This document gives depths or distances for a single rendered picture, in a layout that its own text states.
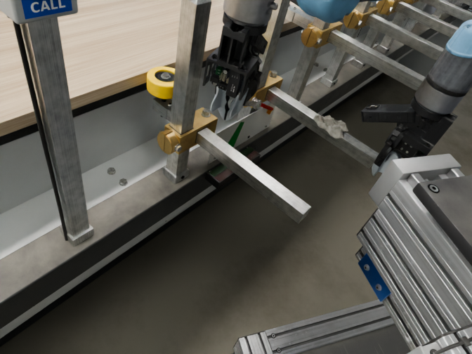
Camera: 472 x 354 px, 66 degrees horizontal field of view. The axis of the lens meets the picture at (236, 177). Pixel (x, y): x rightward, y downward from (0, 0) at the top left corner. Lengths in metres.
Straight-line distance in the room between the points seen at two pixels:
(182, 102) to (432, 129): 0.49
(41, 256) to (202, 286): 0.86
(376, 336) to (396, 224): 0.80
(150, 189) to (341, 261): 1.13
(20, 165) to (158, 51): 0.40
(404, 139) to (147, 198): 0.56
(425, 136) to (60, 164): 0.67
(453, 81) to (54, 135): 0.65
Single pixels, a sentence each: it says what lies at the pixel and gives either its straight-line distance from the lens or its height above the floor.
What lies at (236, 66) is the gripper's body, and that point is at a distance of 0.60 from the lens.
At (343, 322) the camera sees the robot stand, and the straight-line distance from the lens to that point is 1.37.
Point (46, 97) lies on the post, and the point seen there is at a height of 1.04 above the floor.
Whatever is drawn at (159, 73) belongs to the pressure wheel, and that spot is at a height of 0.90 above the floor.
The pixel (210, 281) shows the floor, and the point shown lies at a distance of 1.54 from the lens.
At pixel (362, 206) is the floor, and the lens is 2.06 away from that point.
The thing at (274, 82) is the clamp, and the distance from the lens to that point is 0.97.
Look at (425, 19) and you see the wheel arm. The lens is 1.55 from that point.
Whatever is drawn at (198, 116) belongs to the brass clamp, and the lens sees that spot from 0.83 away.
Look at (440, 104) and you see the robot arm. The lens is 0.77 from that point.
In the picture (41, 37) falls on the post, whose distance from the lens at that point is 0.49.
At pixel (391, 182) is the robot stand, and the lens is 0.67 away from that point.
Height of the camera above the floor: 1.36
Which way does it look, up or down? 46 degrees down
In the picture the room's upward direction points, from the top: 17 degrees clockwise
